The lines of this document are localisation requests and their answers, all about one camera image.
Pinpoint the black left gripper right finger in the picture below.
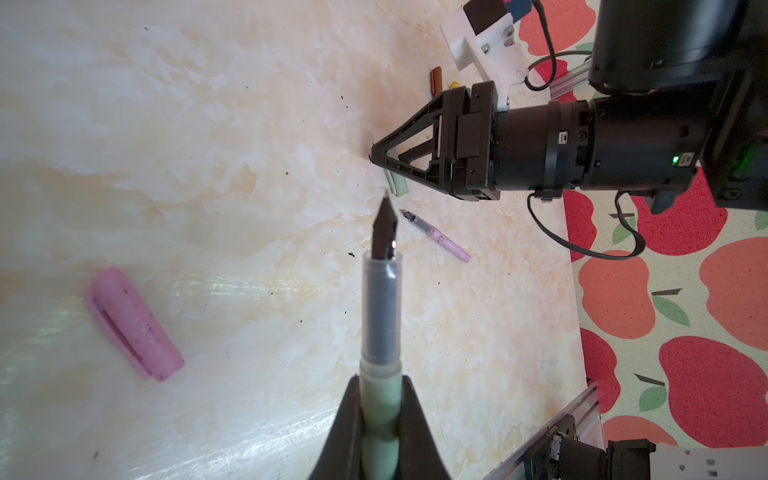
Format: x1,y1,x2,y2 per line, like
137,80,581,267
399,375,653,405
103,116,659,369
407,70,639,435
395,375,450,480

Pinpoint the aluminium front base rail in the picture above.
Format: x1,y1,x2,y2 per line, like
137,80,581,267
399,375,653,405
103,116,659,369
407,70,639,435
485,380,605,479

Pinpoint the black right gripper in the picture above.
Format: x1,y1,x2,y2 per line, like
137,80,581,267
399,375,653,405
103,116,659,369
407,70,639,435
370,88,708,202

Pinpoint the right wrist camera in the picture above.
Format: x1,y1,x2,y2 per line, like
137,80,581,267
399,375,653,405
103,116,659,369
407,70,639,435
440,0,533,96

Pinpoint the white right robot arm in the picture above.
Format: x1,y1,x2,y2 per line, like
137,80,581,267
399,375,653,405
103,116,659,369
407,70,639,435
370,1,767,214

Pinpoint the light green pen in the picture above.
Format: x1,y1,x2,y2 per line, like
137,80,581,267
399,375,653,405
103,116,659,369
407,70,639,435
360,196,402,479

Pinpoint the pink pen cap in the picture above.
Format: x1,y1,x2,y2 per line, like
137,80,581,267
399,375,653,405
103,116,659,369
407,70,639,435
84,268,185,382

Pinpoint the light green pen cap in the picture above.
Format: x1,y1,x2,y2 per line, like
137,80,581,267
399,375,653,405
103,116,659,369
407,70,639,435
384,170,410,197

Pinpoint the brown pen cap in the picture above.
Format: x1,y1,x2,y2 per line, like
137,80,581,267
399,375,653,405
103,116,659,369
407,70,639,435
429,66,443,98

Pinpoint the purple pen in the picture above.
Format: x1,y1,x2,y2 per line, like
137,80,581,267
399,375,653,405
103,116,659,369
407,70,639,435
400,209,471,263

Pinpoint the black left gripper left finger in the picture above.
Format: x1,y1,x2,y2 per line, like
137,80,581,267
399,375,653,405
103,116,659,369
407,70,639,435
309,375,364,480

